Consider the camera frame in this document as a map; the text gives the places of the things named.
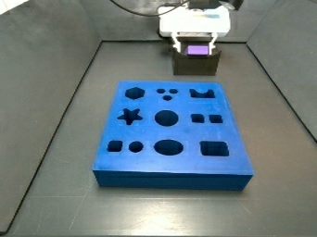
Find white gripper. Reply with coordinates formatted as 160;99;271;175
158;6;231;53

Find purple double-square block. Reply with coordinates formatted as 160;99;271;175
186;45;209;56

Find blue shape-sorting board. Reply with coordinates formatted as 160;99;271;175
93;81;255;191

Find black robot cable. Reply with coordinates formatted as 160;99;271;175
109;0;192;18

